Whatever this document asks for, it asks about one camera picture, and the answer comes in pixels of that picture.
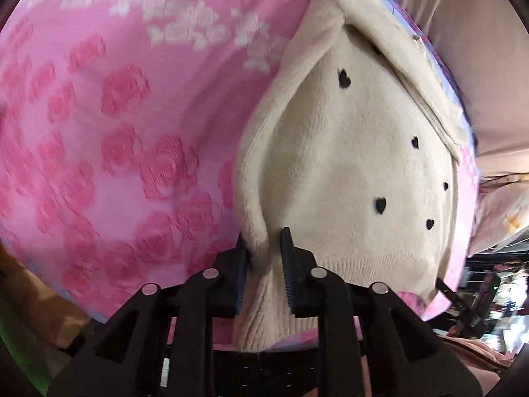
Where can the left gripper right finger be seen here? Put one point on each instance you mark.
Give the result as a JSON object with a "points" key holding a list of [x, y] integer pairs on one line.
{"points": [[369, 341]]}

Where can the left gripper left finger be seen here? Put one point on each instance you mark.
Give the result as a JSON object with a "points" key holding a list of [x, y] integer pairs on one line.
{"points": [[160, 342]]}

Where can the beige sweater with black hearts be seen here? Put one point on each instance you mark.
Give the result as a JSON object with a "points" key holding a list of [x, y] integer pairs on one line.
{"points": [[355, 148]]}

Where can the cluttered dark shelf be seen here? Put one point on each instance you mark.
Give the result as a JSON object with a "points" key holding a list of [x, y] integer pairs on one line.
{"points": [[490, 303]]}

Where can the floral cream pillow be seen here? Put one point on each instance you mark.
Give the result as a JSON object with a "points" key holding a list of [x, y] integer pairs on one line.
{"points": [[501, 215]]}

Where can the pink floral bed sheet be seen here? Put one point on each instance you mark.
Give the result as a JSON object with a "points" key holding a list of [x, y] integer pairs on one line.
{"points": [[120, 126]]}

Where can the beige draped curtain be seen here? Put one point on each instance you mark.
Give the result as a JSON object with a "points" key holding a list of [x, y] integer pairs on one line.
{"points": [[485, 46]]}

